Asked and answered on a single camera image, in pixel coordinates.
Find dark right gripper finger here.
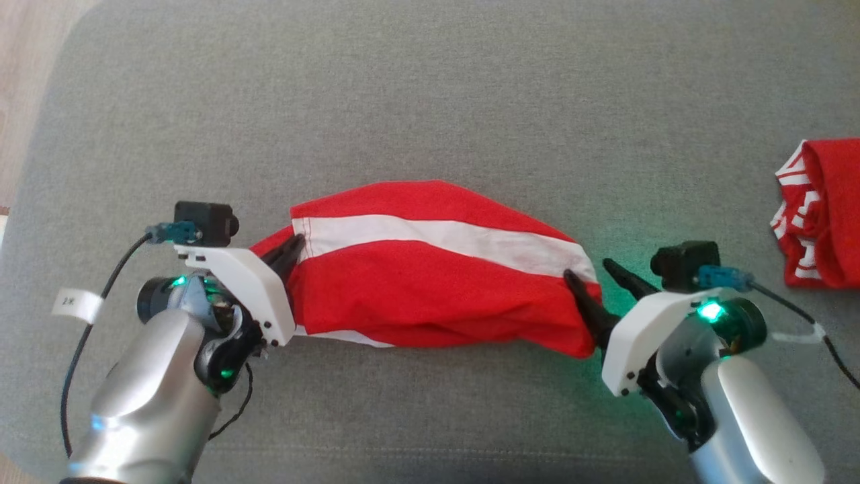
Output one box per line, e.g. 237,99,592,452
563,269,619,350
603,259,659,300

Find red white-sleeved t-shirt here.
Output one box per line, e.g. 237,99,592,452
771,138,860,290

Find thin black gripper wire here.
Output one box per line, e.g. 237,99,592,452
208,363,255,441

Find red shorts with white stripe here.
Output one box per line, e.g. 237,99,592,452
250,180,603,358

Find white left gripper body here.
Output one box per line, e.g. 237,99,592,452
173,245,296,347

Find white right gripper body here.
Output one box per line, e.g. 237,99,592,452
601,288,723,397

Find grey sofa seat cushion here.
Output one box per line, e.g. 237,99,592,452
0,0,860,484

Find white cable label tag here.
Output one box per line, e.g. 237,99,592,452
773,323,824,345
52,289,105,323

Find black left camera cable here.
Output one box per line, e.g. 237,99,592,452
60,222,202,458

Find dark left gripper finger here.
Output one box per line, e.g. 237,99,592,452
275,250,306,286
264,234,305,266

